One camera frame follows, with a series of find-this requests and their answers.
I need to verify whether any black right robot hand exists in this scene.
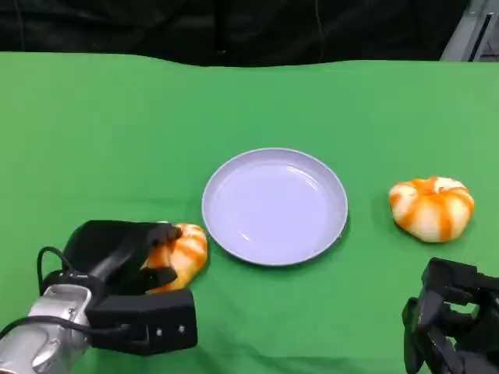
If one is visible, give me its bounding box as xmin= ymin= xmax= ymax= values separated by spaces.
xmin=402 ymin=256 xmax=499 ymax=374

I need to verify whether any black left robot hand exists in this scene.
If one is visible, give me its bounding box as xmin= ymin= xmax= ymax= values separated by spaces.
xmin=62 ymin=220 xmax=183 ymax=297

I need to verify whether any orange and white bread roll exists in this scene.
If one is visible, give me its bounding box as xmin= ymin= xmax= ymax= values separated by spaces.
xmin=388 ymin=176 xmax=476 ymax=244
xmin=140 ymin=222 xmax=209 ymax=294

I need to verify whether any green table cloth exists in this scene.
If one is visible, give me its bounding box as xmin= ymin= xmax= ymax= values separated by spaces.
xmin=0 ymin=50 xmax=499 ymax=374

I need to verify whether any lilac plate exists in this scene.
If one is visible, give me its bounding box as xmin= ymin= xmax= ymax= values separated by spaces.
xmin=201 ymin=146 xmax=349 ymax=267

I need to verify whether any black backdrop curtain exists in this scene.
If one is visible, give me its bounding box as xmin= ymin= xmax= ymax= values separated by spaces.
xmin=0 ymin=0 xmax=469 ymax=68

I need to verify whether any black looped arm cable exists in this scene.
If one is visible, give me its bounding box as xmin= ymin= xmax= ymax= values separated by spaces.
xmin=37 ymin=245 xmax=79 ymax=299

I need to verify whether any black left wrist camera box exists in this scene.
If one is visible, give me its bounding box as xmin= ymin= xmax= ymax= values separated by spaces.
xmin=85 ymin=288 xmax=199 ymax=356

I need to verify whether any aluminium frame post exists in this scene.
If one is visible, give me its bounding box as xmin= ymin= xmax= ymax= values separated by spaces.
xmin=440 ymin=0 xmax=499 ymax=63

